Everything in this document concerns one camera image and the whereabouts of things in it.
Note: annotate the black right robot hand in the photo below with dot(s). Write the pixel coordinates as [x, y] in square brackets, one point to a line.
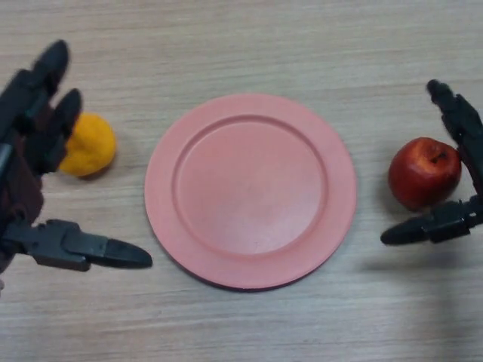
[456, 124]

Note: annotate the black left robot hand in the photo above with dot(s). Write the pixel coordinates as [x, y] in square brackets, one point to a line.
[26, 158]

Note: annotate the red apple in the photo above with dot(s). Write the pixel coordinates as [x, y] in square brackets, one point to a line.
[422, 173]

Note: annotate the pink round plate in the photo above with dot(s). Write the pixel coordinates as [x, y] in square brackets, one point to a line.
[251, 192]

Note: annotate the yellow pear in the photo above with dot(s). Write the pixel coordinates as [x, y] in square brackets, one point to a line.
[92, 147]

